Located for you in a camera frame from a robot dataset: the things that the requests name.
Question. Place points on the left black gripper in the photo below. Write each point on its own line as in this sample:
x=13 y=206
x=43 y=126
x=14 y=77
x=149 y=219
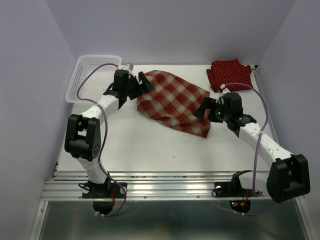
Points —
x=145 y=87

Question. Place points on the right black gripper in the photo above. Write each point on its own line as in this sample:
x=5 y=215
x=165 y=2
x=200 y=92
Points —
x=208 y=102

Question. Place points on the red plaid skirt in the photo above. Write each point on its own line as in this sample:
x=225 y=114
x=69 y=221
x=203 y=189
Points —
x=173 y=102

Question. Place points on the red polka dot skirt pile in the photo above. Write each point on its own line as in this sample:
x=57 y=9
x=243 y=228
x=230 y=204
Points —
x=232 y=72

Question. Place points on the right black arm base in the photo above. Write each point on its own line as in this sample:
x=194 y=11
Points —
x=227 y=189

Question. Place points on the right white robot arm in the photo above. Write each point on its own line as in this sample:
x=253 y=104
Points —
x=288 y=176

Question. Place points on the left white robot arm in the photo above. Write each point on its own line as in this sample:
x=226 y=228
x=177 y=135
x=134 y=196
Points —
x=83 y=134

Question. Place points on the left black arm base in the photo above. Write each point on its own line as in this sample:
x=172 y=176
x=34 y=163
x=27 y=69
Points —
x=109 y=190

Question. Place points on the white plastic basket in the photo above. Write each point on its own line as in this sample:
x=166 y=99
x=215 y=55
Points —
x=91 y=76

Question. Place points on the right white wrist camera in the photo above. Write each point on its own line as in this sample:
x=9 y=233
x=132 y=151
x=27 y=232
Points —
x=223 y=89

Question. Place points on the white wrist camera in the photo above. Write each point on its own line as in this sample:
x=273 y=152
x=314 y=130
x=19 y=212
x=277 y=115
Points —
x=128 y=67
x=223 y=89

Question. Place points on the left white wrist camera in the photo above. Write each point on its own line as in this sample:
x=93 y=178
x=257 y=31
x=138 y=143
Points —
x=128 y=67

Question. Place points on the aluminium rail frame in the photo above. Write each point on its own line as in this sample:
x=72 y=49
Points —
x=170 y=177

